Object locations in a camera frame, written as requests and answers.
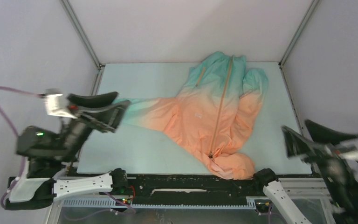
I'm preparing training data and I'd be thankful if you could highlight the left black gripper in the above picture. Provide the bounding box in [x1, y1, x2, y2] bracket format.
[55, 91, 134, 162]

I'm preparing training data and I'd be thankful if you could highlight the aluminium frame rail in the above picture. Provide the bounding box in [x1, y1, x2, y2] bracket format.
[42, 176, 343, 224]

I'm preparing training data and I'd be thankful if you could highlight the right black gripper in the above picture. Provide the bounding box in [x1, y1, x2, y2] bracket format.
[281, 116, 358, 206]

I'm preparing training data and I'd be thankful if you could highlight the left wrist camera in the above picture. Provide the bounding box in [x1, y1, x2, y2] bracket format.
[42, 89, 76, 119]

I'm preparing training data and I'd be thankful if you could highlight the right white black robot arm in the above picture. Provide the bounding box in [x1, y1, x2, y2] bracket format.
[281, 119, 358, 224]

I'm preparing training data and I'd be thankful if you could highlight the grey slotted cable duct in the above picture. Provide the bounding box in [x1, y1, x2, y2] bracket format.
[62, 197, 257, 210]

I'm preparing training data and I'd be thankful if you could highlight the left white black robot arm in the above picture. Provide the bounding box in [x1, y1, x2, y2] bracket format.
[2, 89, 130, 210]

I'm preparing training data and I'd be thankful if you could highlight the teal and orange jacket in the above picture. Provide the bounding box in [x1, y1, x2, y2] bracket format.
[122, 52, 269, 180]

